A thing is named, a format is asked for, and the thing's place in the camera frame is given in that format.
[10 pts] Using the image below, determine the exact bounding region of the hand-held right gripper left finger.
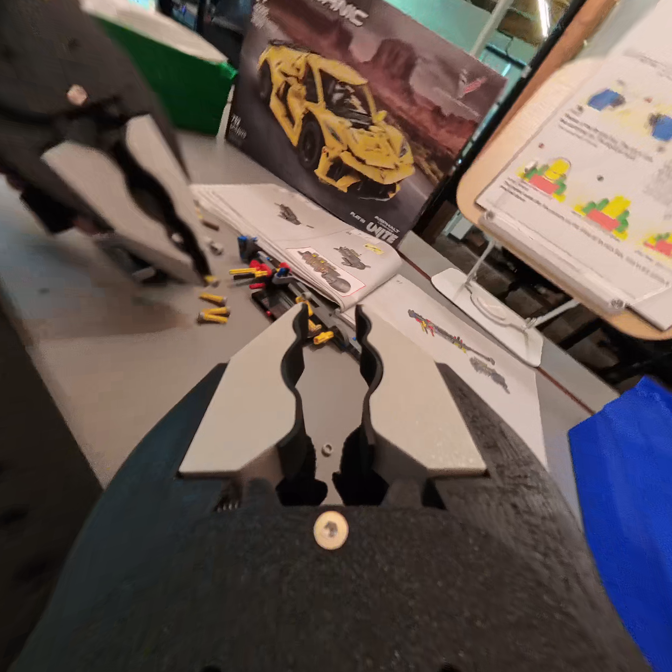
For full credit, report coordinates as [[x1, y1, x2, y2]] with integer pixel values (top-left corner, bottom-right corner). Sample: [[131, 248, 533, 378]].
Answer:
[[178, 303, 309, 491]]

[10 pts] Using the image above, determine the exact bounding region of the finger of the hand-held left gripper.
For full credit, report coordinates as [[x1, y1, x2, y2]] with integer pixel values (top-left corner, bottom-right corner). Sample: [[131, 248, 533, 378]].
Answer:
[[125, 114, 212, 275], [41, 141, 204, 288]]

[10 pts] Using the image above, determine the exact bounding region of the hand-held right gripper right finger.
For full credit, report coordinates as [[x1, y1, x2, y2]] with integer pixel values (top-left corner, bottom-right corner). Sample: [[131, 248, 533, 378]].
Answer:
[[355, 304, 489, 498]]

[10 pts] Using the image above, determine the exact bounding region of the lego instruction booklet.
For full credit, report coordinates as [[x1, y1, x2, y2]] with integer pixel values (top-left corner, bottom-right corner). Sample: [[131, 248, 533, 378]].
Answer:
[[191, 183, 548, 468]]

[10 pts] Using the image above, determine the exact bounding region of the grey black lego chassis assembly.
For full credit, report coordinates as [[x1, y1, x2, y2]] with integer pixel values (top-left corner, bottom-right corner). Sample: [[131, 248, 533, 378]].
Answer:
[[229, 236, 364, 359]]

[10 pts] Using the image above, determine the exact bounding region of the black lego set box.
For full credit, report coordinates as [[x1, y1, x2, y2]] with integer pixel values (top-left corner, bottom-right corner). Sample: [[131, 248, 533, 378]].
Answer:
[[226, 0, 508, 249]]

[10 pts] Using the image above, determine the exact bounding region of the green storage bin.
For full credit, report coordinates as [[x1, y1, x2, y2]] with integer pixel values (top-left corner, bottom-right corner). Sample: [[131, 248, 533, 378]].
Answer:
[[89, 0, 238, 135]]

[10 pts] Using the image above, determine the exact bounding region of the white printed instruction sheet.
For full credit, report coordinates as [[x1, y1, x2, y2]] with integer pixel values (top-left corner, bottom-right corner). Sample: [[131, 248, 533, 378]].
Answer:
[[475, 5, 672, 330]]

